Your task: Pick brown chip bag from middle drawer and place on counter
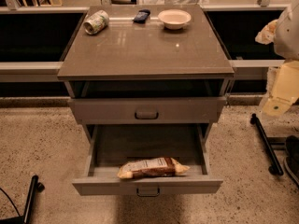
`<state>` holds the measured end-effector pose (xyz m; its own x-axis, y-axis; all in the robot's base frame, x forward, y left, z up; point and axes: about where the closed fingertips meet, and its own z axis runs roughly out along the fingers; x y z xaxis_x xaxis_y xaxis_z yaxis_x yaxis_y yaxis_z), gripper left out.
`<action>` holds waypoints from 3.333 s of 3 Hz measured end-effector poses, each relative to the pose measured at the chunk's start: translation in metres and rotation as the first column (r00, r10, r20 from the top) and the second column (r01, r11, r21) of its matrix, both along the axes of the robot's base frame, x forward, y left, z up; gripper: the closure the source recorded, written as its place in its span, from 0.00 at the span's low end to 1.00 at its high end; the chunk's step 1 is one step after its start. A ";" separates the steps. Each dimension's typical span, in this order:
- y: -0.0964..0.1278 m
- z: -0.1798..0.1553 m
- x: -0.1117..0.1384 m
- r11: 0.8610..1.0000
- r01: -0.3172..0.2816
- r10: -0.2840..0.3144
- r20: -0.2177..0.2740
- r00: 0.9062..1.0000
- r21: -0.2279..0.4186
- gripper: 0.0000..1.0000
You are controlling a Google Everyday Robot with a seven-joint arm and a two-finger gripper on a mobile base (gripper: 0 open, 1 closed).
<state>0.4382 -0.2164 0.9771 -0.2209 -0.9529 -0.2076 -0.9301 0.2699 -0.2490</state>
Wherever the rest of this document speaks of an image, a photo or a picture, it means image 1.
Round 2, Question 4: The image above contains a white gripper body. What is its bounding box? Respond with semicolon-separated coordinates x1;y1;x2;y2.
274;4;299;60

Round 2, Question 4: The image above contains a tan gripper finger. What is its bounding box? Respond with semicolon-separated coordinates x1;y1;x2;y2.
255;20;278;45

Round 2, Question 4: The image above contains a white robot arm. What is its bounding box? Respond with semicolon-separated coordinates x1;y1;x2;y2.
255;0;299;117

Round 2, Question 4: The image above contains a closed upper drawer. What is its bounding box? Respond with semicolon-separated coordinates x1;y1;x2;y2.
69;97;225;124

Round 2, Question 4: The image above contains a grey drawer cabinet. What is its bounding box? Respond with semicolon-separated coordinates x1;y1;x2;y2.
58;5;234;134

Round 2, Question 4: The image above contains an open middle drawer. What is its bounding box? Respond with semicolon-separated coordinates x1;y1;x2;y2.
73;124;222;197

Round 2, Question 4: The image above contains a white bowl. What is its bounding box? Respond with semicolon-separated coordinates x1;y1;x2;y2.
158;9;192;30

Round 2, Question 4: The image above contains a dark blue snack packet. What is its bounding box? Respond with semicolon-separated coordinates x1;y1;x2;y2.
133;9;150;23

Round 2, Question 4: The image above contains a black stand leg right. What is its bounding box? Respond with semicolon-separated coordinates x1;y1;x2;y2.
250;114;284;176

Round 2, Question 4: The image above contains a black stand leg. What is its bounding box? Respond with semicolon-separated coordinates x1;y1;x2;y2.
250;114;284;176
0;175;45;224

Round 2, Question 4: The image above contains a green white soda can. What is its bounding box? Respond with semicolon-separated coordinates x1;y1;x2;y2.
83;10;109;35

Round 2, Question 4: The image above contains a grey metal railing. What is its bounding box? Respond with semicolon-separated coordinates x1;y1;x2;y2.
0;4;287;82

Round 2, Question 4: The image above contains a black stand leg left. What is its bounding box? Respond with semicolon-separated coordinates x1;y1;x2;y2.
0;175;45;224

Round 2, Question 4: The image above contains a black cable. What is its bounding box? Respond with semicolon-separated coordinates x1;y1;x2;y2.
0;188;21;217

